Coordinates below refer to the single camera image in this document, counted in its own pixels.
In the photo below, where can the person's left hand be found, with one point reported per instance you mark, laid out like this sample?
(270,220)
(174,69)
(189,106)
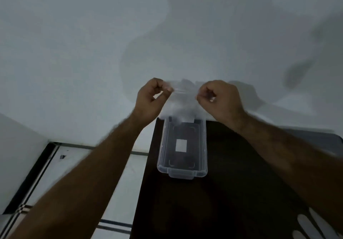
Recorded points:
(144,104)

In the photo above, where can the person's right hand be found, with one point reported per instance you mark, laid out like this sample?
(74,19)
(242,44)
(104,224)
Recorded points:
(226,102)

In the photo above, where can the person's left thumb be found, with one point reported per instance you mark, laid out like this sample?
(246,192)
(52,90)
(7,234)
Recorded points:
(163,95)

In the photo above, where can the person's right thumb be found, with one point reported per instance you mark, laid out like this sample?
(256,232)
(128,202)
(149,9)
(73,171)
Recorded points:
(201,100)

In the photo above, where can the clear plastic bag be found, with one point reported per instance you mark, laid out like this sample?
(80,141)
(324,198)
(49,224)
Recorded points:
(183,102)

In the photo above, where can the person's left forearm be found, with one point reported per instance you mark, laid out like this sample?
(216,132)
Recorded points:
(88,174)

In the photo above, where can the person's right forearm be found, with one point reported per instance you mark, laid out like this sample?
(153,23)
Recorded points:
(289,155)

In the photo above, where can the white square label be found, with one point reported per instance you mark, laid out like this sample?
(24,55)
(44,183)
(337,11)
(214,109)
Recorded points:
(181,145)

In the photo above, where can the clear plastic storage box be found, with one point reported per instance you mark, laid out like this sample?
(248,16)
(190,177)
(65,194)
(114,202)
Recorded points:
(185,166)

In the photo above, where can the white plastic utensil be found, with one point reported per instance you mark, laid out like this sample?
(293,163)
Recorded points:
(298,235)
(328,224)
(310,226)

